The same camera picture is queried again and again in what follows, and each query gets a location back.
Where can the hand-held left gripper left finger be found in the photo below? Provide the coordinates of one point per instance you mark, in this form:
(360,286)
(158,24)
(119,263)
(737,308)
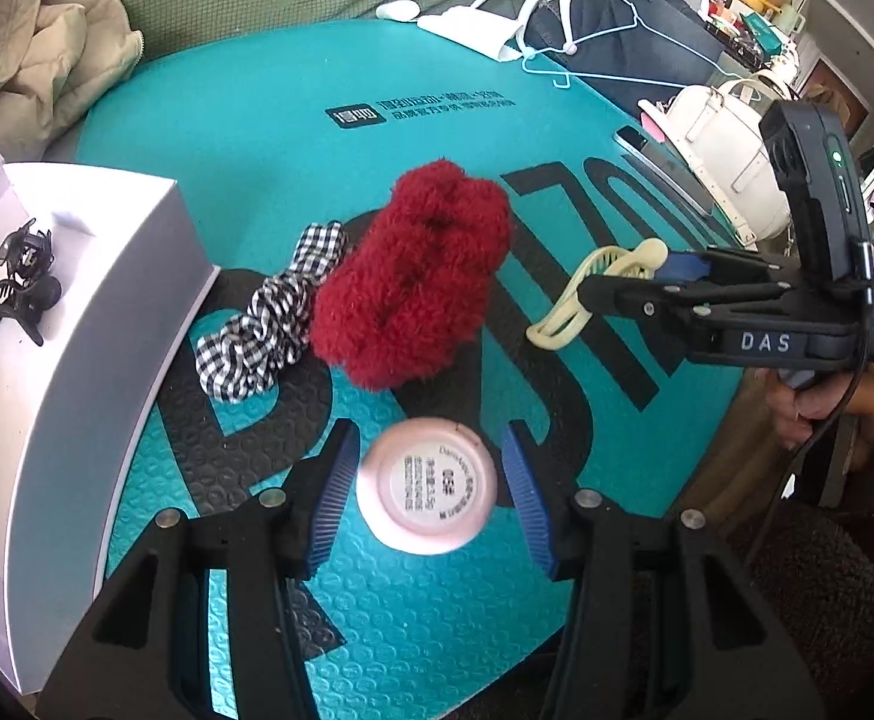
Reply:
(332,495)

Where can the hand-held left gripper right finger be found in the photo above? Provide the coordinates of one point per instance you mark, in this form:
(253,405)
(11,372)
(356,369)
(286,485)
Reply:
(527,495)

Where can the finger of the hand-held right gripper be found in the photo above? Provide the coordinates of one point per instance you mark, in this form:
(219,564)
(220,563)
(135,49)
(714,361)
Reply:
(680,268)
(632,296)

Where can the beige hair claw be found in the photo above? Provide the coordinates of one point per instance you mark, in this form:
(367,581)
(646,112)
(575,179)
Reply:
(647,253)

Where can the pink round compact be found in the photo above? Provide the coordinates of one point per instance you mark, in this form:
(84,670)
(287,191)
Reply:
(429,487)

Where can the white gift box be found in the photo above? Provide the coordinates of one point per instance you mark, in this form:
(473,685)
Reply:
(107,390)

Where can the large black hair claw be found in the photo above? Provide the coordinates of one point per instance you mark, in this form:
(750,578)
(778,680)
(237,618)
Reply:
(20,307)

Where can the small black hair claw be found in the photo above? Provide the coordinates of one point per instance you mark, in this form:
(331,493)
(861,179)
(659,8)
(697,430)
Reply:
(24,251)

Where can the person's right hand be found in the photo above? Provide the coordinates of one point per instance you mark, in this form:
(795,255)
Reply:
(789,409)

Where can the smartphone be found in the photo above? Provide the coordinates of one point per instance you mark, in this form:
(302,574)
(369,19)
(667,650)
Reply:
(662,161)

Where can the white leather backpack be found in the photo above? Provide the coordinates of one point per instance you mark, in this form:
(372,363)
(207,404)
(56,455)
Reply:
(714,142)

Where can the black white checkered scrunchie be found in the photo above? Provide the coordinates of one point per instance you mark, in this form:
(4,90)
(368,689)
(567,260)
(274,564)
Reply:
(257,330)

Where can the dark denim garment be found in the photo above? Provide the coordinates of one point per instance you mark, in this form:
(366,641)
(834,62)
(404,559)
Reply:
(617,52)

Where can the red fluffy scrunchie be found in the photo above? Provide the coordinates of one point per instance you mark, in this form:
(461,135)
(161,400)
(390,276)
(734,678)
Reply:
(407,277)

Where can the dark brown fleece cloth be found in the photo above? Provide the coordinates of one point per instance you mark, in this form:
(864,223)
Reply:
(819,592)

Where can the cluttered shelf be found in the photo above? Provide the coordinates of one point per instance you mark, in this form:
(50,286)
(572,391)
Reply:
(751,7)

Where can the white folded cloth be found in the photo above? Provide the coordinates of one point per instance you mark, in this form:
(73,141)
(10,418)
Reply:
(474,30)

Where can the white oval case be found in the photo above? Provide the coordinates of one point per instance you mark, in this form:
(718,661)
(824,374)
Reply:
(399,10)

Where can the teal bubble mailer mat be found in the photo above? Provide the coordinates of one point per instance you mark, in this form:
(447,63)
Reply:
(257,127)

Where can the beige down jacket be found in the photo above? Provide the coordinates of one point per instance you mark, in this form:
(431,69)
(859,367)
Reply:
(39,52)

